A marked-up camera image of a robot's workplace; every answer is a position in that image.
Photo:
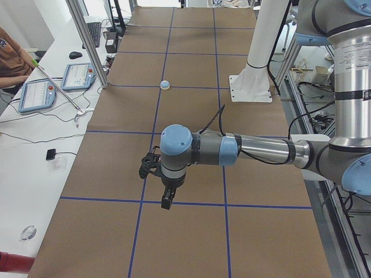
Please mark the aluminium frame post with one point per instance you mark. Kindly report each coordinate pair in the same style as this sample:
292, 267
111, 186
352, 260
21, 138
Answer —
78, 18

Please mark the black power adapter box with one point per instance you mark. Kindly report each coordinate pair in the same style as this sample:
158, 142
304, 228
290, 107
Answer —
111, 42

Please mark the black keyboard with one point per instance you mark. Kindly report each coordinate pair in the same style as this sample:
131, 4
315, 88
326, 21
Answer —
94, 29

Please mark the cardboard box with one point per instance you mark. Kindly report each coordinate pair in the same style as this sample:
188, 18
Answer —
320, 75

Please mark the person in brown shirt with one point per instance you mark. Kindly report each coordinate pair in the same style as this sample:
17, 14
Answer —
16, 64

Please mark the metal grabber stick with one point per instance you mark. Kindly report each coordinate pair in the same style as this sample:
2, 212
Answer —
80, 112

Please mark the left teach pendant tablet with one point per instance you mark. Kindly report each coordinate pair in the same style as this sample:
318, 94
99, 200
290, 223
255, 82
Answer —
37, 95

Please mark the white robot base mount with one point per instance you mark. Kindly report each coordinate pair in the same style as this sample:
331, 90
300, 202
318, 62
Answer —
252, 84

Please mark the black computer mouse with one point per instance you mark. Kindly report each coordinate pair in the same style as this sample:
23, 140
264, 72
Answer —
74, 55

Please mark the red object at edge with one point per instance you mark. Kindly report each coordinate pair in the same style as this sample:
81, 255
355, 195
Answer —
14, 263

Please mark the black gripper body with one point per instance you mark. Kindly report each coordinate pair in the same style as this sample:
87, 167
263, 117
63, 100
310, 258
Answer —
171, 183

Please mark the teach pendant tablet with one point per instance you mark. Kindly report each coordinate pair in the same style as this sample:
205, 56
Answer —
78, 77
37, 95

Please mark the small black square device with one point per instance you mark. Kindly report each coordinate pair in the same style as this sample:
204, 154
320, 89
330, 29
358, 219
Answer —
51, 153

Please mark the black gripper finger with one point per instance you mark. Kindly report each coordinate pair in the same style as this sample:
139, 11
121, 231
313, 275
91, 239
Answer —
167, 198

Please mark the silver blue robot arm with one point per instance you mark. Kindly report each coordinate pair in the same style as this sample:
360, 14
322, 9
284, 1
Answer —
344, 159

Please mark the light blue call bell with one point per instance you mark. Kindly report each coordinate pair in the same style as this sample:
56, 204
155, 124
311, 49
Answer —
164, 85

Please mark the right teach pendant tablet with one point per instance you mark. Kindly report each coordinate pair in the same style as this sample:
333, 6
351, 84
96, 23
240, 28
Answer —
78, 77

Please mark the clear plastic bag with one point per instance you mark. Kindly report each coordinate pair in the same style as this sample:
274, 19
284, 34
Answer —
28, 233

